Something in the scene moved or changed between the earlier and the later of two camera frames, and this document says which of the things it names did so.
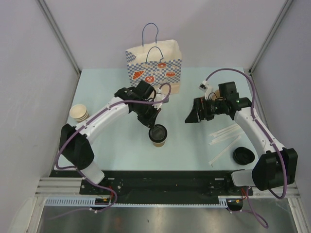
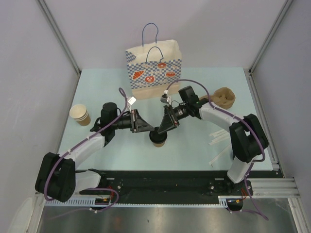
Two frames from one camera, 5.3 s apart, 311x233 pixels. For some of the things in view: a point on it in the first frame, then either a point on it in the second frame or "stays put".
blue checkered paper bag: (159, 63) stays put
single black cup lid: (159, 133) stays put
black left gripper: (149, 121) → (137, 124)
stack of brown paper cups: (78, 112) stays put
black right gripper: (196, 116) → (168, 122)
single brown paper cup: (159, 145) stays put
